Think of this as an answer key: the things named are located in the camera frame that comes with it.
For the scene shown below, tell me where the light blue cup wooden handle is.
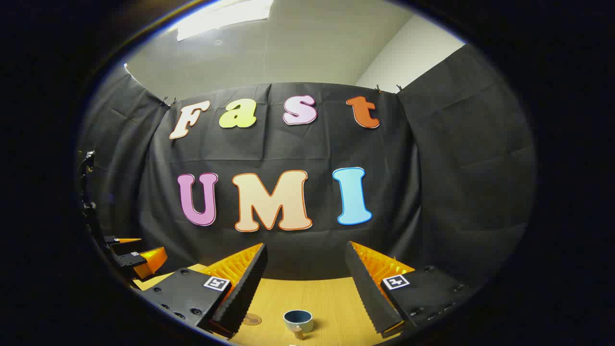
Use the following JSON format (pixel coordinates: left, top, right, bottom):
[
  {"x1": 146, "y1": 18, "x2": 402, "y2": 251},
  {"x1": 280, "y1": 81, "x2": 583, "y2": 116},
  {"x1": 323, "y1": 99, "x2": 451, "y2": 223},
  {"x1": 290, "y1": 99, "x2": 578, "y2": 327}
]
[{"x1": 283, "y1": 309, "x2": 314, "y2": 340}]

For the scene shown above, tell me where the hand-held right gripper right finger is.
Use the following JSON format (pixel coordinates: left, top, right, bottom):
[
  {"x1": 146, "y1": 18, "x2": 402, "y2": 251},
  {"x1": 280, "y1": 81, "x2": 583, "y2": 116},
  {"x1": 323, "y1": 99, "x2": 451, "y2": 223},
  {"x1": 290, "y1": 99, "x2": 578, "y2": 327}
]
[{"x1": 345, "y1": 241, "x2": 474, "y2": 337}]

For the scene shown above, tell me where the ceiling light panel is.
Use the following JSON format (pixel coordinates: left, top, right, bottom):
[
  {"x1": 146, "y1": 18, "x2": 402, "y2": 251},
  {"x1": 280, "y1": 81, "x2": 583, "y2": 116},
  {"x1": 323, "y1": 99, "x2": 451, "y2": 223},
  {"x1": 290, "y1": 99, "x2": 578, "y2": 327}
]
[{"x1": 177, "y1": 0, "x2": 273, "y2": 41}]

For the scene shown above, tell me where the wooden desktop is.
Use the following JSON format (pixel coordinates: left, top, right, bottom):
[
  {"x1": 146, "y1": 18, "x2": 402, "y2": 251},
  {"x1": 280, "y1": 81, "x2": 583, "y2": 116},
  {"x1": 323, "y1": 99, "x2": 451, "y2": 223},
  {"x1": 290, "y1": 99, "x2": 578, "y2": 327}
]
[{"x1": 132, "y1": 263, "x2": 404, "y2": 346}]

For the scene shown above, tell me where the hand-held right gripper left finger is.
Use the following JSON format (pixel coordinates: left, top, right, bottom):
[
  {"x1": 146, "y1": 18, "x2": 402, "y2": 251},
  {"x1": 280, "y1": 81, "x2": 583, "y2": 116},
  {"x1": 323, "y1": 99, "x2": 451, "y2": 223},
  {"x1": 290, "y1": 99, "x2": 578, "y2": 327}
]
[{"x1": 137, "y1": 243, "x2": 268, "y2": 337}]

